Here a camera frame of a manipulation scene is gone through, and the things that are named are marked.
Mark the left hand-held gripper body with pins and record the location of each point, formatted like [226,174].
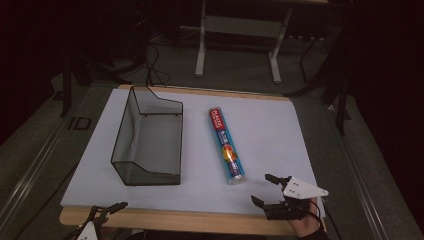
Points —
[87,231]

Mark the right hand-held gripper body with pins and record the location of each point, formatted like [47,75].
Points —
[300,190]

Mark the blue plastic wrap roll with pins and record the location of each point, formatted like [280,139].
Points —
[227,147]

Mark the person's right hand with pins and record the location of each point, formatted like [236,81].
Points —
[305,226]

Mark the white table sheet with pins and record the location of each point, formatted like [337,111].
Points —
[266,133]

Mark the black tripod stand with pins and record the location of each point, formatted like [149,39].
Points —
[340,83]

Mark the black metal stand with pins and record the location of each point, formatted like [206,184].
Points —
[66,83]

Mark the grey floor rail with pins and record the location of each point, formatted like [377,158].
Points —
[30,173]
[360,173]

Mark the black floor socket frame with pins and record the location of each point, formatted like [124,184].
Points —
[79,123]

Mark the white metal table frame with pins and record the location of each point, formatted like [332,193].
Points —
[245,26]

